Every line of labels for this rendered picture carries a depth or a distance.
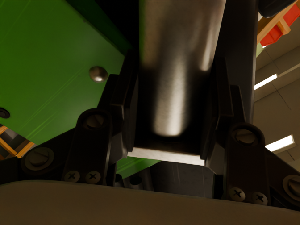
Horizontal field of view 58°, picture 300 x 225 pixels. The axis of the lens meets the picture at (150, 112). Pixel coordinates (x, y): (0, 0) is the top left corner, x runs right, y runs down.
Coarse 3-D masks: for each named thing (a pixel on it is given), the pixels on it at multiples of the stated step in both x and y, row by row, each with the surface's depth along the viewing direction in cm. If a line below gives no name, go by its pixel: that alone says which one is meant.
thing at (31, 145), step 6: (0, 132) 528; (6, 132) 538; (12, 132) 548; (0, 138) 522; (6, 138) 545; (12, 138) 541; (0, 144) 522; (6, 144) 525; (30, 144) 557; (12, 150) 528; (24, 150) 541; (0, 156) 549; (18, 156) 526
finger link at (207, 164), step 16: (224, 64) 12; (224, 80) 11; (208, 96) 11; (224, 96) 10; (240, 96) 11; (208, 112) 11; (224, 112) 9; (240, 112) 11; (208, 128) 10; (224, 128) 10; (208, 144) 11; (224, 144) 9; (208, 160) 11; (272, 160) 9; (272, 176) 9; (288, 176) 9; (272, 192) 8; (288, 192) 8; (288, 208) 8
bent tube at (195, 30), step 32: (160, 0) 8; (192, 0) 8; (224, 0) 9; (160, 32) 9; (192, 32) 9; (160, 64) 10; (192, 64) 10; (160, 96) 11; (192, 96) 11; (160, 128) 12; (192, 128) 12; (192, 160) 12
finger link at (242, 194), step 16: (240, 128) 10; (256, 128) 9; (240, 144) 9; (256, 144) 9; (224, 160) 9; (240, 160) 8; (256, 160) 8; (224, 176) 8; (240, 176) 8; (256, 176) 8; (224, 192) 8; (240, 192) 8; (256, 192) 8
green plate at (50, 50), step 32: (0, 0) 13; (32, 0) 13; (64, 0) 13; (0, 32) 14; (32, 32) 14; (64, 32) 14; (96, 32) 13; (0, 64) 16; (32, 64) 15; (64, 64) 15; (96, 64) 15; (0, 96) 18; (32, 96) 17; (64, 96) 17; (96, 96) 16; (32, 128) 19; (64, 128) 19; (128, 160) 21; (160, 160) 20
